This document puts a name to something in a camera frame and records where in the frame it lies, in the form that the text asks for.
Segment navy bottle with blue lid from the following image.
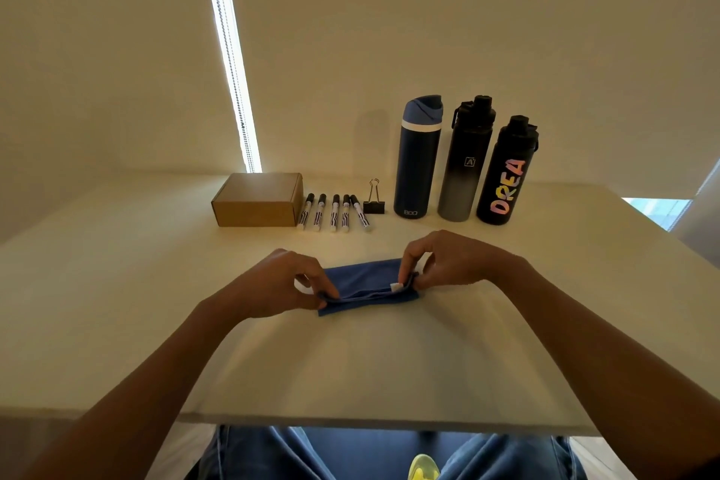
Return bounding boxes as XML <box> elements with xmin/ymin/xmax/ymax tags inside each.
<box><xmin>393</xmin><ymin>94</ymin><xmax>445</xmax><ymax>221</ymax></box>

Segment person's blue jeans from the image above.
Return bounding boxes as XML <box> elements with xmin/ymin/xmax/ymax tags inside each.
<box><xmin>185</xmin><ymin>424</ymin><xmax>589</xmax><ymax>480</ymax></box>

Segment person's yellow shoe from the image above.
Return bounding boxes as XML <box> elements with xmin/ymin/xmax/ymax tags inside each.
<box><xmin>407</xmin><ymin>454</ymin><xmax>441</xmax><ymax>480</ymax></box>

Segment person's left forearm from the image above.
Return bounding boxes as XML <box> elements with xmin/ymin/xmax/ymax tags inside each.
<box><xmin>22</xmin><ymin>296</ymin><xmax>248</xmax><ymax>480</ymax></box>

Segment brown paper box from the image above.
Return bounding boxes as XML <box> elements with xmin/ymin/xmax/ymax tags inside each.
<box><xmin>211</xmin><ymin>172</ymin><xmax>305</xmax><ymax>228</ymax></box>

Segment person's right hand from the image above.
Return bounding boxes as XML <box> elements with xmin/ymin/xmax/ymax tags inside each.
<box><xmin>397</xmin><ymin>229</ymin><xmax>530</xmax><ymax>293</ymax></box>

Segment person's left hand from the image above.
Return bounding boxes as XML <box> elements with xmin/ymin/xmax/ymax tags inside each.
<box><xmin>222</xmin><ymin>248</ymin><xmax>341</xmax><ymax>323</ymax></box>

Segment blue cloth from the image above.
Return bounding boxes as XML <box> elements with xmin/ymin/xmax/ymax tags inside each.
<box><xmin>316</xmin><ymin>257</ymin><xmax>422</xmax><ymax>318</ymax></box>

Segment bright side window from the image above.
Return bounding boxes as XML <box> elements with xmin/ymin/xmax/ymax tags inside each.
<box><xmin>621</xmin><ymin>158</ymin><xmax>720</xmax><ymax>232</ymax></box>

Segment black grey gradient bottle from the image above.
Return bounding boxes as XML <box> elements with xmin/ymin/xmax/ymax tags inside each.
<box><xmin>436</xmin><ymin>95</ymin><xmax>497</xmax><ymax>223</ymax></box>

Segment black bottle with loop handle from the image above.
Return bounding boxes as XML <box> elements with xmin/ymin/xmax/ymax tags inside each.
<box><xmin>476</xmin><ymin>115</ymin><xmax>541</xmax><ymax>227</ymax></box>

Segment person's right forearm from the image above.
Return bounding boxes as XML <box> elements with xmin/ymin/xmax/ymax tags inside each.
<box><xmin>494</xmin><ymin>259</ymin><xmax>720</xmax><ymax>480</ymax></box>

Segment beaded blind chain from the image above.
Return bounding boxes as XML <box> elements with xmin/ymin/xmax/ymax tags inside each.
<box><xmin>199</xmin><ymin>0</ymin><xmax>258</xmax><ymax>173</ymax></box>

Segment black binder clip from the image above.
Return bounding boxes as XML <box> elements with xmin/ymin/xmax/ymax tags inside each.
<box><xmin>362</xmin><ymin>178</ymin><xmax>386</xmax><ymax>215</ymax></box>

